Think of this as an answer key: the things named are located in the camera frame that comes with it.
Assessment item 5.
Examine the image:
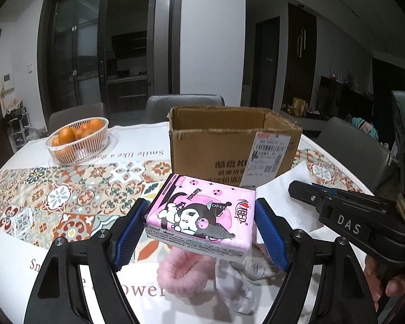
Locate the pink cartoon tissue pack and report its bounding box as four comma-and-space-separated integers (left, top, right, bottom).
145, 173, 256, 262

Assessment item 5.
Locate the colourful patterned table runner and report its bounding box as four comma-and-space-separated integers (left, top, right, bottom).
0, 148, 362, 264

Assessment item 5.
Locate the white towel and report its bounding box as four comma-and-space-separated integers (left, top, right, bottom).
256, 162, 323, 232

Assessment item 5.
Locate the orange fruit in basket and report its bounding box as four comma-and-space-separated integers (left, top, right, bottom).
58, 127, 76, 145

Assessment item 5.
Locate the person's right hand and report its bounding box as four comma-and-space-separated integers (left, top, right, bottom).
363, 254, 405, 311

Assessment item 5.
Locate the grey chair behind basket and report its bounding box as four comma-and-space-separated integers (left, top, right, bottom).
47, 102, 107, 135

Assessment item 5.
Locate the grey white sock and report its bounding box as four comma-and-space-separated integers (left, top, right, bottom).
215, 244, 284, 315

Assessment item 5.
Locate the grey chair behind box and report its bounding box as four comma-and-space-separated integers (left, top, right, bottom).
145, 94, 225, 124

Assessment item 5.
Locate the white plastic fruit basket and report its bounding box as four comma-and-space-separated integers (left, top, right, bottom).
45, 117, 109, 165

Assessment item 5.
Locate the brown cardboard box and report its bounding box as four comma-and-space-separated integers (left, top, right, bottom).
169, 106, 302, 189

